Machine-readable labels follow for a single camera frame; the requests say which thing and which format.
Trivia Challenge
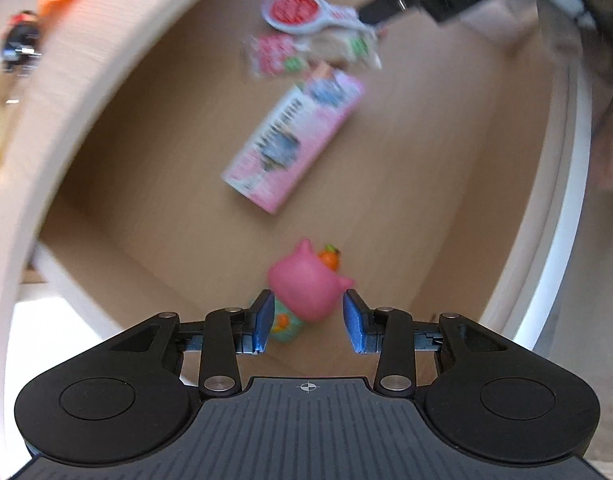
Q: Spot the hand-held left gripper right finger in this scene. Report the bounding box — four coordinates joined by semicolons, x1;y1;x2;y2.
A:
342;290;517;398

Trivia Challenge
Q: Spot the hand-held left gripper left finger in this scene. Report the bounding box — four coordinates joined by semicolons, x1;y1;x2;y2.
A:
106;290;276;398

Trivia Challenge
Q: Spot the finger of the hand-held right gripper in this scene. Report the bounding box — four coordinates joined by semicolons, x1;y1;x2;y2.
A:
359;0;428;25

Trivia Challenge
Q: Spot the red white round package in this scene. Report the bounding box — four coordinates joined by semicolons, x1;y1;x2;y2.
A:
262;0;368;37

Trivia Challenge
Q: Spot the wide white desk drawer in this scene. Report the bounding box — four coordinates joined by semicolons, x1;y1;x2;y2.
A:
31;0;597;356

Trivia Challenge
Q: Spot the clear pack of beige crackers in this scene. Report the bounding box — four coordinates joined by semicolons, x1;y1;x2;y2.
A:
296;27;384;71

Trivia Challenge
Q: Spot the pink green snack packet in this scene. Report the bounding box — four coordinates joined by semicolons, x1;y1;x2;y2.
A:
244;32;312;81

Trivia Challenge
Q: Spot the pink printed carton box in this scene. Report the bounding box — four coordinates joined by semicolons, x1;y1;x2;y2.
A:
221;71;364;216

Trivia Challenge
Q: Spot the black red ladybug toy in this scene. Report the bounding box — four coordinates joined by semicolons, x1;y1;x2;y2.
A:
0;10;42;73

